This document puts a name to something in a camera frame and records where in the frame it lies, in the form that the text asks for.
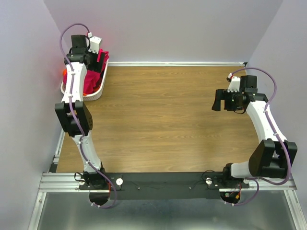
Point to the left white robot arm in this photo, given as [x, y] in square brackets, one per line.
[84, 76]

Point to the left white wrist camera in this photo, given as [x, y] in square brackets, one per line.
[95, 43]

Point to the back aluminium rail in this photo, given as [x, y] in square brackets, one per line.
[174, 64]

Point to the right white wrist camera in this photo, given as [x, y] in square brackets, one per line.
[234, 83]

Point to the pink t shirt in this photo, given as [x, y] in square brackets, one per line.
[93, 79]

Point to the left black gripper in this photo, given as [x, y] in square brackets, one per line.
[96, 66]

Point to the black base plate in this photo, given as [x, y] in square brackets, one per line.
[217, 185]

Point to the left aluminium rail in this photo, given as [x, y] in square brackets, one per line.
[56, 156]

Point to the front aluminium rail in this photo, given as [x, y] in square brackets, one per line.
[68, 182]

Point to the white laundry basket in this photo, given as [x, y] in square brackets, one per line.
[97, 95]

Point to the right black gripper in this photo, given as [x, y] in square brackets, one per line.
[221, 94]

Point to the aluminium rail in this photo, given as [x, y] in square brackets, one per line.
[56, 156]
[68, 182]
[174, 64]

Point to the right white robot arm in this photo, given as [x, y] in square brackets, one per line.
[274, 155]

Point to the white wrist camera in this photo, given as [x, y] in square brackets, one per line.
[95, 43]
[234, 83]

